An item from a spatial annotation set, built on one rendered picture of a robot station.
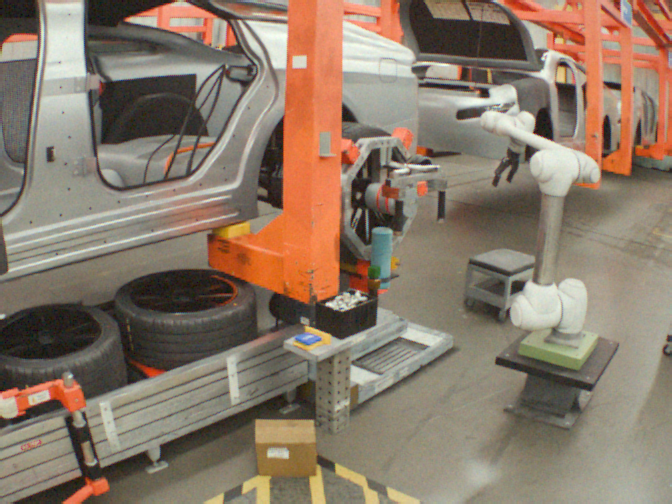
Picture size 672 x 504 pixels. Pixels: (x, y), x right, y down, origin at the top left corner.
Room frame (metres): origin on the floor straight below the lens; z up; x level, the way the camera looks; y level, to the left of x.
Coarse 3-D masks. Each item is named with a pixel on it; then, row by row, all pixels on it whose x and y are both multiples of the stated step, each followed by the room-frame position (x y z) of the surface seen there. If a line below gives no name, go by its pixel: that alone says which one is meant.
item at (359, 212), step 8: (368, 160) 3.00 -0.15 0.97; (360, 168) 2.73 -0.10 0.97; (368, 168) 3.02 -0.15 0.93; (360, 176) 2.74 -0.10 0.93; (368, 176) 2.78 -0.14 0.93; (352, 184) 2.72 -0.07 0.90; (360, 184) 2.78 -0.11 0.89; (368, 184) 2.81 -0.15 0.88; (352, 192) 2.67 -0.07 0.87; (352, 200) 2.70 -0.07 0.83; (360, 200) 2.78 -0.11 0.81; (352, 208) 2.75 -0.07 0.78; (360, 208) 2.72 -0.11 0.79; (368, 208) 2.76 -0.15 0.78; (352, 216) 2.70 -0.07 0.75; (360, 216) 2.98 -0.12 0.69; (368, 216) 2.96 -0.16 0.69; (376, 216) 2.81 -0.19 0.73; (384, 216) 2.91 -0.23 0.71; (392, 216) 2.88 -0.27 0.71; (352, 224) 2.68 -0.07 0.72; (360, 224) 2.94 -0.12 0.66; (368, 224) 2.92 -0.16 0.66; (376, 224) 2.89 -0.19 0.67; (384, 224) 2.87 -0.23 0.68; (360, 232) 2.88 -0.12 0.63; (368, 232) 2.86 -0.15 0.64; (368, 240) 2.77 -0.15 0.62
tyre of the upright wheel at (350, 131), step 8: (344, 128) 2.70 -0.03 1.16; (352, 128) 2.68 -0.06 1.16; (360, 128) 2.68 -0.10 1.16; (368, 128) 2.72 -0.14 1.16; (376, 128) 2.76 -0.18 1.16; (344, 136) 2.61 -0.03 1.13; (352, 136) 2.63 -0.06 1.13; (360, 136) 2.67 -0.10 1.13; (368, 136) 2.72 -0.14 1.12; (376, 136) 2.76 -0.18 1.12; (384, 136) 2.81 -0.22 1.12; (392, 224) 2.87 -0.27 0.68; (344, 248) 2.61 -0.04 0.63; (344, 256) 2.61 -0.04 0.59; (352, 256) 2.65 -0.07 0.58; (352, 264) 2.67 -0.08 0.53
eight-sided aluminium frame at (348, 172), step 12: (360, 144) 2.60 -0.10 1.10; (372, 144) 2.60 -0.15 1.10; (384, 144) 2.67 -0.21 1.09; (396, 144) 2.74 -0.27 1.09; (360, 156) 2.55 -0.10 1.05; (396, 156) 2.82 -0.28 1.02; (408, 156) 2.82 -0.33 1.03; (348, 168) 2.52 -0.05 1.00; (348, 180) 2.48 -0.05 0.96; (348, 192) 2.49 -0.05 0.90; (348, 204) 2.49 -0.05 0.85; (348, 216) 2.49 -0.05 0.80; (348, 228) 2.49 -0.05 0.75; (348, 240) 2.52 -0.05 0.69; (360, 240) 2.56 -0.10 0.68; (396, 240) 2.76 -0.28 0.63; (360, 252) 2.56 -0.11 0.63
